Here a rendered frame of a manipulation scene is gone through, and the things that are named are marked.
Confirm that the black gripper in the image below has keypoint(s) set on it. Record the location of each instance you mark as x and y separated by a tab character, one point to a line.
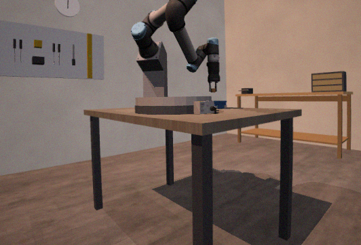
213	70

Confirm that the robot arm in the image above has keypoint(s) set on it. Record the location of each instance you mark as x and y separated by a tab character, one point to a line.
175	14

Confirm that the blue crate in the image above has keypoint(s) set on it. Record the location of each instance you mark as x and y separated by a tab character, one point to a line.
220	104

